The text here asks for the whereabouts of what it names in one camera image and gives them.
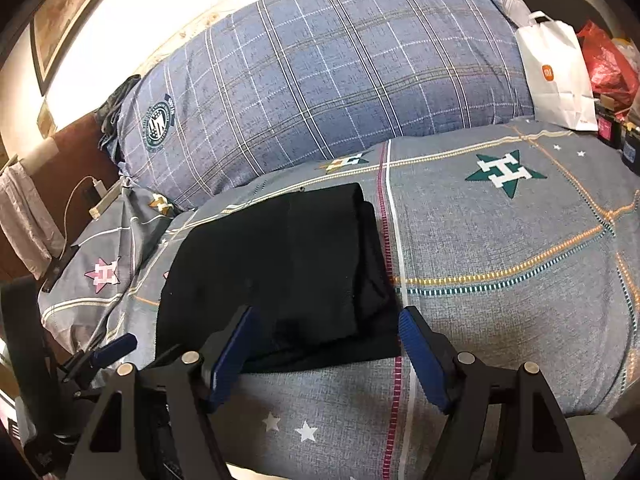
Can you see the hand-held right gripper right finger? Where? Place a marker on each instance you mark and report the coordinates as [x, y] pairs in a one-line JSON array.
[[422, 360]]

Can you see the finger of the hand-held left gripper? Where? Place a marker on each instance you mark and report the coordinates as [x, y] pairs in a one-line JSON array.
[[117, 347]]

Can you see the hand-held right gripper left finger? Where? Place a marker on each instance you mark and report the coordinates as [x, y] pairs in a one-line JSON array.
[[231, 355]]

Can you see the black pants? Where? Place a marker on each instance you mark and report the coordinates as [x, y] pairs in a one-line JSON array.
[[280, 270]]

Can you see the black phone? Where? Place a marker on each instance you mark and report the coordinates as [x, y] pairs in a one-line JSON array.
[[60, 267]]

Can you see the grey star-print pillow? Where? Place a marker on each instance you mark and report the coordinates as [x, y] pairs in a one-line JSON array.
[[100, 240]]

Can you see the grey star-print bedsheet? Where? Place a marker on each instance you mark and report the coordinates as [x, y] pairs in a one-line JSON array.
[[500, 260]]

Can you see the grey hanging cloth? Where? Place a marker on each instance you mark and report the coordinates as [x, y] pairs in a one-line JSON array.
[[25, 220]]

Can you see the white charger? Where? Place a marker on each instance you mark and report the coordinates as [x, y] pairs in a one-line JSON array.
[[106, 200]]

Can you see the white paper roll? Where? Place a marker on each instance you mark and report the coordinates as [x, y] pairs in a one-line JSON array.
[[40, 155]]

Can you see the dark cloth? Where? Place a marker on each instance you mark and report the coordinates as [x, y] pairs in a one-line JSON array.
[[115, 105]]

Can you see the pink box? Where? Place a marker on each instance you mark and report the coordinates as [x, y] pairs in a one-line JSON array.
[[606, 130]]

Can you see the blue plaid pillow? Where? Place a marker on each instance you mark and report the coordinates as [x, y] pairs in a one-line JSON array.
[[325, 60]]

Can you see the white paper bag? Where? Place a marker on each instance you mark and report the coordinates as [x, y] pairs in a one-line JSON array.
[[555, 80]]

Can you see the red plastic bag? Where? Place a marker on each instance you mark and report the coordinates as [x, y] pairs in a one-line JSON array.
[[607, 70]]

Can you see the framed wall picture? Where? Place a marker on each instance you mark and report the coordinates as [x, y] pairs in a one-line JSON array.
[[50, 35]]

